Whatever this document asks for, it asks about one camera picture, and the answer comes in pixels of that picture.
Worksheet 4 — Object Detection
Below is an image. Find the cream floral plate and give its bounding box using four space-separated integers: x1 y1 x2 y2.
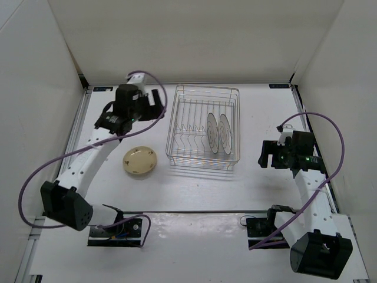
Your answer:
122 146 157 176

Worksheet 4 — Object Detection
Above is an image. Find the wire dish rack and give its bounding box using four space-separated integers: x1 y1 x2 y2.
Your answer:
166 84 240 171

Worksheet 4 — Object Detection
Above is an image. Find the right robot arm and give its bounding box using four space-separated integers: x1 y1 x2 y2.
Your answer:
258 127 353 280

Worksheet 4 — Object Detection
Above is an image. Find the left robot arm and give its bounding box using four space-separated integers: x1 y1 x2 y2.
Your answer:
41 84 166 236

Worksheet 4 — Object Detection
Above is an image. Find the left corner label sticker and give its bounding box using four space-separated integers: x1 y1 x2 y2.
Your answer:
92 86 114 92

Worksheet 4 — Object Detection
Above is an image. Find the corner label sticker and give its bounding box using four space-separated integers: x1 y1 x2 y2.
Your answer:
92 86 114 92
269 84 290 89

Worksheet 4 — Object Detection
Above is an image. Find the white plate right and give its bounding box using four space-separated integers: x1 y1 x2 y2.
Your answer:
219 114 232 155

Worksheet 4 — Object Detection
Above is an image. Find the white plate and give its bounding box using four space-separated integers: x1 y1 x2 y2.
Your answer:
207 113 219 154
219 114 232 155

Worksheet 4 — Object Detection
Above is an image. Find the white plate middle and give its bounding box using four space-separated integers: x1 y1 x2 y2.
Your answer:
207 113 219 154

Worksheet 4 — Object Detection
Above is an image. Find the right corner label sticker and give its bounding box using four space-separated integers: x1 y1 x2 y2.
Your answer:
269 84 290 89

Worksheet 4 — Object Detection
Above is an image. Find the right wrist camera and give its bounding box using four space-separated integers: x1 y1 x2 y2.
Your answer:
277 124 295 146

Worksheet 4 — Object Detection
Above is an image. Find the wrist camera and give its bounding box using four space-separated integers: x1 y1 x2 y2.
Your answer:
127 73 147 93
277 124 295 146

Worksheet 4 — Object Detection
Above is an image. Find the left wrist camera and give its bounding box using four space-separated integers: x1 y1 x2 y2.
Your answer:
127 73 147 93

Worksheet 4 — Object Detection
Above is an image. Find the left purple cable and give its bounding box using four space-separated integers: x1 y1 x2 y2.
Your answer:
18 70 169 248

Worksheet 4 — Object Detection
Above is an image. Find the purple cable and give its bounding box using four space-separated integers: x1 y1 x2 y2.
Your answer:
18 70 169 248
247 111 346 251

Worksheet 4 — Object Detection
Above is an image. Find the left aluminium frame rail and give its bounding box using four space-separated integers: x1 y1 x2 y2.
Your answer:
15 86 90 282

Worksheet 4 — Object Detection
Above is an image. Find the aluminium frame rail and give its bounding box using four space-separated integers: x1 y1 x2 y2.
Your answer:
290 84 371 283
15 86 90 282

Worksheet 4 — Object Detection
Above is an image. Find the right aluminium frame rail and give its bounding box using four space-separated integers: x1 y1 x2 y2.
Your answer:
290 84 371 283

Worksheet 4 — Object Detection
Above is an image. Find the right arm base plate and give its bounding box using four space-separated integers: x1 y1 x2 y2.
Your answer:
239 205 296 249

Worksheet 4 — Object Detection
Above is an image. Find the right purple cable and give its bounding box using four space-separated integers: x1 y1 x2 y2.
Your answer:
247 111 346 251

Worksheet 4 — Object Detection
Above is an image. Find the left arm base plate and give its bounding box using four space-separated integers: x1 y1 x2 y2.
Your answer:
87 218 143 248

